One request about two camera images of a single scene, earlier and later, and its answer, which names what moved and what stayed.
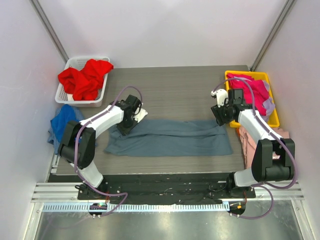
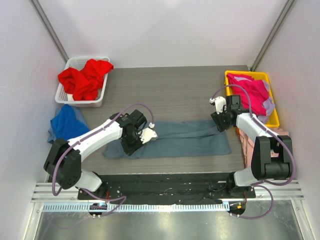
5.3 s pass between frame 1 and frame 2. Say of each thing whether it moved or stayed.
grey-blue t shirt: stayed
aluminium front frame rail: stayed
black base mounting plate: stayed
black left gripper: moved
